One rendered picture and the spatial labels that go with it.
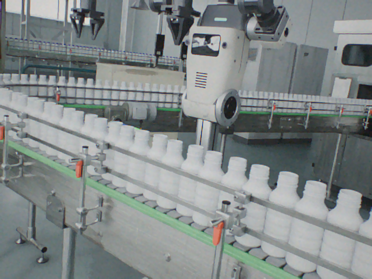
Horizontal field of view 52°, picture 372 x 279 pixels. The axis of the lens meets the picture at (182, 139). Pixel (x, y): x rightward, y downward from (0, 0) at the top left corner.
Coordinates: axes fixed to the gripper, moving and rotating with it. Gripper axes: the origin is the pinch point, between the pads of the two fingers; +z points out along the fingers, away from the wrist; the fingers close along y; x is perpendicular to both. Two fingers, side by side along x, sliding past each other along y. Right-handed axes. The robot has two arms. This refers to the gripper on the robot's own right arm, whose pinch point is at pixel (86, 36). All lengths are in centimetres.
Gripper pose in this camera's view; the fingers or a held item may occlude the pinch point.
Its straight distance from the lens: 147.3
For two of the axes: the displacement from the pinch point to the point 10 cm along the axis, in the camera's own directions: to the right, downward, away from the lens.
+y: -6.6, 0.8, -7.5
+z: -1.2, 9.7, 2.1
